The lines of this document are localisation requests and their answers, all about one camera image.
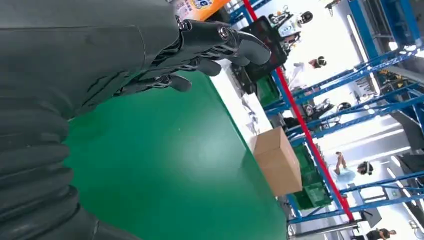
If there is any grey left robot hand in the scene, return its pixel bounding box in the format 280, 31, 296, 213
0, 0, 272, 121

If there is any orange drink bottle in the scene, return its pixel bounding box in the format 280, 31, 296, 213
173, 0, 231, 21

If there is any green table mat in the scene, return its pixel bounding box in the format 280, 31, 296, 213
62, 71, 287, 240

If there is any white and black robot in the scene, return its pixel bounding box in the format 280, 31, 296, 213
268, 4, 314, 46
303, 99, 352, 131

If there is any brown cardboard box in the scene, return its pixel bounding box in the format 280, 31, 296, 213
249, 126, 303, 197

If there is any person with headset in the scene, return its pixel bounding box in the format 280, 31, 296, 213
288, 55, 328, 85
332, 151, 375, 185

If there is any red pole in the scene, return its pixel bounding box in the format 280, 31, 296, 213
243, 0, 355, 222

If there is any blue metal rack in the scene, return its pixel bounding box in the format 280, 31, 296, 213
228, 0, 424, 224

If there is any person in black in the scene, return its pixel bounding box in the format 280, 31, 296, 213
365, 227, 397, 240

